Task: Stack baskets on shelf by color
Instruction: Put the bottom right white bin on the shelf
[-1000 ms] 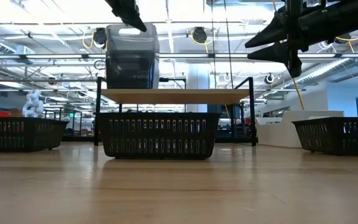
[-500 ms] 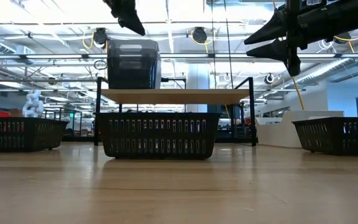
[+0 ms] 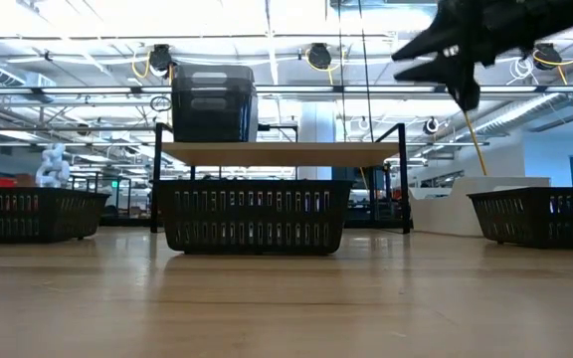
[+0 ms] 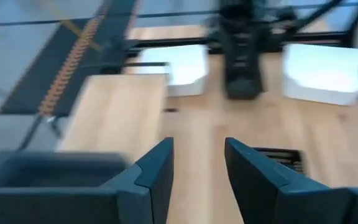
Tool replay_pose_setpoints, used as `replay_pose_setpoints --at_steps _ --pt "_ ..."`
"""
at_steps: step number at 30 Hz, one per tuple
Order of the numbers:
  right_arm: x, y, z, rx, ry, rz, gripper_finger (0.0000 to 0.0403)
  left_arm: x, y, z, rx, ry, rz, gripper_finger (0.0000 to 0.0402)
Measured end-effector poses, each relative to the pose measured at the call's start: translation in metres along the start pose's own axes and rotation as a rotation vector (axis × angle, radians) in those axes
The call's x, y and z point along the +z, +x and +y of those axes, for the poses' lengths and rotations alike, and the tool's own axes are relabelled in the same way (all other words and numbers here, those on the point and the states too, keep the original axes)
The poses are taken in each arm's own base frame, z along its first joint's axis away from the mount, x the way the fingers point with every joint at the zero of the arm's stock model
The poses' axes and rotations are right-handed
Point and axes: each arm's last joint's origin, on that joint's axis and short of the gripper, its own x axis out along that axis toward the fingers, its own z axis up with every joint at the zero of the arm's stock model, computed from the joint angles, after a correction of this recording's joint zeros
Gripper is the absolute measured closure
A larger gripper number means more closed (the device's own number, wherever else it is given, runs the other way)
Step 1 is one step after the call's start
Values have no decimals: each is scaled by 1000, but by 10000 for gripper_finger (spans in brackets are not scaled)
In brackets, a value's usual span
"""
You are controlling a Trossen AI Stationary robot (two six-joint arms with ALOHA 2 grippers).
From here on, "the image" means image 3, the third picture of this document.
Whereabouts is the translucent grey plastic bin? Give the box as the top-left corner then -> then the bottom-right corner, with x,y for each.
171,64 -> 258,100
170,91 -> 260,143

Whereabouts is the black slotted plastic basket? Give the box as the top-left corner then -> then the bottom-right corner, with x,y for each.
0,186 -> 112,245
467,186 -> 573,251
155,179 -> 353,257

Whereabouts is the black frame wooden table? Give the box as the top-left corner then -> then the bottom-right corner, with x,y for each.
149,121 -> 412,235

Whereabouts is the black cable loop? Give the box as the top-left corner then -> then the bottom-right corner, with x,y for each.
149,95 -> 174,113

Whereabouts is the black hanging cable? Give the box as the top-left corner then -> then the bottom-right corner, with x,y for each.
356,0 -> 375,143
336,0 -> 348,143

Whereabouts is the white partition wall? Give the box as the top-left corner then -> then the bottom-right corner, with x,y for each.
409,175 -> 552,238

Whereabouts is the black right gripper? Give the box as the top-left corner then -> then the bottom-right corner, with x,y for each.
390,0 -> 573,112

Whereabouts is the black ceiling cable reel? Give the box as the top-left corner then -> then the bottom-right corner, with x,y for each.
533,42 -> 562,70
307,42 -> 333,72
148,43 -> 174,74

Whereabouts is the yellow hanging cable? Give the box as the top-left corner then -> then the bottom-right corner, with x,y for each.
462,109 -> 488,177

